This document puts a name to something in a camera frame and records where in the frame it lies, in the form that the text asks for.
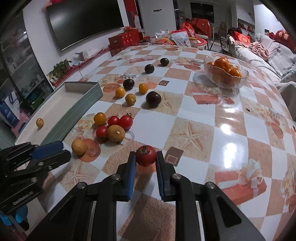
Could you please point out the dark purple plum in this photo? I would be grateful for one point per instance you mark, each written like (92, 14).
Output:
(153, 99)
(128, 83)
(164, 61)
(149, 68)

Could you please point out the pink blanket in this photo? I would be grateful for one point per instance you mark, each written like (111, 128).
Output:
(259, 49)

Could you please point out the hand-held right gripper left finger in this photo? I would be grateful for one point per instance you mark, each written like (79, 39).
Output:
(131, 177)

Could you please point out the orange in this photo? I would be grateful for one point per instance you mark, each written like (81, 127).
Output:
(221, 63)
(210, 63)
(235, 72)

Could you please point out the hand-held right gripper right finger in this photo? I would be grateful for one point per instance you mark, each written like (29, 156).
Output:
(160, 177)

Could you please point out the blue and white bag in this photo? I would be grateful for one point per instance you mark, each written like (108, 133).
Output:
(9, 111)

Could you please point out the green potted plant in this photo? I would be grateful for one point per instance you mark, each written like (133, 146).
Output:
(60, 68)

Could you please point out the folding chair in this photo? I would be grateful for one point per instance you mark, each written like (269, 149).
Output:
(219, 37)

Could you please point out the red cushion with yellow print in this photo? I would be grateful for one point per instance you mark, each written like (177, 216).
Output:
(285, 39)

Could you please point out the clear jar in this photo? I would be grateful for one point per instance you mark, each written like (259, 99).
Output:
(193, 42)

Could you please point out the white television console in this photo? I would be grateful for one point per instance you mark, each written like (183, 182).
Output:
(78, 69)

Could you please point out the stack of red gift boxes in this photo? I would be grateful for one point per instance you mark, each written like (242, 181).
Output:
(124, 39)

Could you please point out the white door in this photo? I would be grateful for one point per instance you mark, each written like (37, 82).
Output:
(159, 15)

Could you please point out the tan round fruit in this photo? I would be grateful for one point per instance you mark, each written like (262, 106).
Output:
(39, 122)
(115, 132)
(78, 146)

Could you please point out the pink stool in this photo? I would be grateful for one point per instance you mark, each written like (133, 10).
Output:
(20, 122)

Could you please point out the light grey sofa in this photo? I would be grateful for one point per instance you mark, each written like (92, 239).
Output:
(261, 62)

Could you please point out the red plastic bag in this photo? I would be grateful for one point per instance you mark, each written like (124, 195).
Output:
(187, 26)

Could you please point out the pile of red clothes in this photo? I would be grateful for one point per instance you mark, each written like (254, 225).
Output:
(202, 26)

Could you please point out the glass display cabinet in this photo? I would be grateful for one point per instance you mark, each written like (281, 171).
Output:
(20, 64)

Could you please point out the dark window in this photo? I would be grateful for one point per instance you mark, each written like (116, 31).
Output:
(201, 11)

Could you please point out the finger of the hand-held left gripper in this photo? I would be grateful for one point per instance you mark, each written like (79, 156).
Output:
(56, 158)
(48, 148)

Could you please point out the red tomato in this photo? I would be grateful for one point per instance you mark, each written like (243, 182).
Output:
(113, 120)
(146, 155)
(102, 131)
(126, 122)

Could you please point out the small white box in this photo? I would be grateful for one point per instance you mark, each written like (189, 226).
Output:
(85, 55)

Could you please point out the black television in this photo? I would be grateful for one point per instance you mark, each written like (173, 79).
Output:
(85, 20)

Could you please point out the green cardboard tray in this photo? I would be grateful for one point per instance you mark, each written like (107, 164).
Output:
(53, 111)

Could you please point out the clear plastic bag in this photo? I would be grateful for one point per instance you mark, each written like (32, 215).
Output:
(181, 39)

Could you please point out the orange-yellow tomato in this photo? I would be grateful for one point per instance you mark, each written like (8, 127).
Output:
(143, 88)
(120, 92)
(130, 99)
(100, 118)

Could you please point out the glass fruit bowl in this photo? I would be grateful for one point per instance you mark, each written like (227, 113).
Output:
(225, 82)

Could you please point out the checkered patterned tablecloth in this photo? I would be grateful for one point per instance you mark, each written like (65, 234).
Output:
(203, 129)

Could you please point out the red patterned cushion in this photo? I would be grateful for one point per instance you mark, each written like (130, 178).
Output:
(242, 37)

